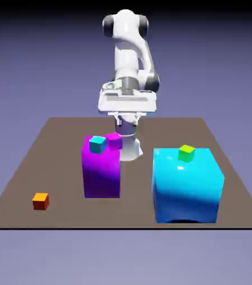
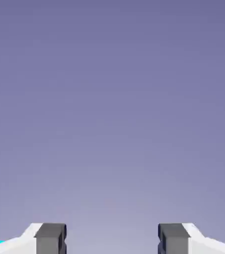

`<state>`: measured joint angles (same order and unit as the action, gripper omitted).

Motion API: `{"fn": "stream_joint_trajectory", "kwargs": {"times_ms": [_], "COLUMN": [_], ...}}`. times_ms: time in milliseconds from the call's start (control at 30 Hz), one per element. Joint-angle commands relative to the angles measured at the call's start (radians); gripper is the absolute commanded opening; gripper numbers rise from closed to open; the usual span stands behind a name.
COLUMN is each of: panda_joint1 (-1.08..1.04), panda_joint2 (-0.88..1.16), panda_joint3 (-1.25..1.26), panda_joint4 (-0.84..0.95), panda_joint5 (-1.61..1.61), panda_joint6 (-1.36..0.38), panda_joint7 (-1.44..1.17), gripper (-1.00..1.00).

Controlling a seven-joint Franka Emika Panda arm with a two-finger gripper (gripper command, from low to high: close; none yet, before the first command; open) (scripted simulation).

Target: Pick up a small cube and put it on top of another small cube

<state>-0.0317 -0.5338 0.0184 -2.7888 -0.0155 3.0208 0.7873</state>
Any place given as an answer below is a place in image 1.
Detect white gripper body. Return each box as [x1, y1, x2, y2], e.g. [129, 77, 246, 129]
[97, 88, 158, 117]

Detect small orange cube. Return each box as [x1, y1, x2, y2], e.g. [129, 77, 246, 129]
[32, 192, 50, 211]

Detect small cyan cube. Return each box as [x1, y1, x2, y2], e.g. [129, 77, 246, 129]
[88, 135, 107, 155]

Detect small magenta cube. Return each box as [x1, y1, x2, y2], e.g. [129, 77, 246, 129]
[105, 132, 123, 150]

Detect small green cube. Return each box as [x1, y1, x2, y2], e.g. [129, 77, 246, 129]
[177, 144, 196, 164]

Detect large cyan box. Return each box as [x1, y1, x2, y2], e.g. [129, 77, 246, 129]
[151, 147, 226, 224]

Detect large purple box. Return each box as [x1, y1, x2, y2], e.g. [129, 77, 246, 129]
[81, 134, 121, 199]

